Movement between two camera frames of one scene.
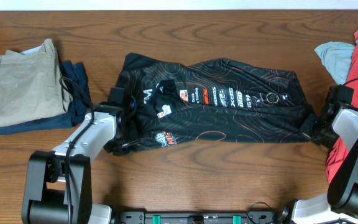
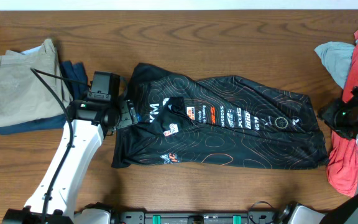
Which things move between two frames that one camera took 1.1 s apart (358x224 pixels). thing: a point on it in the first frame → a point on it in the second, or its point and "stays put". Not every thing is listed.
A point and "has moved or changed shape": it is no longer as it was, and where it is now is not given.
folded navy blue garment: x=76 y=93 stays put
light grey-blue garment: x=337 y=57 stays put
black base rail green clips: x=197 y=217 stays put
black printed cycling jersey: x=168 y=103 has moved or changed shape
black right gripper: x=329 y=142 → x=327 y=112
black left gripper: x=114 y=145 → x=129 y=115
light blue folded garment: x=31 y=50 stays put
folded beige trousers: x=17 y=87 stays put
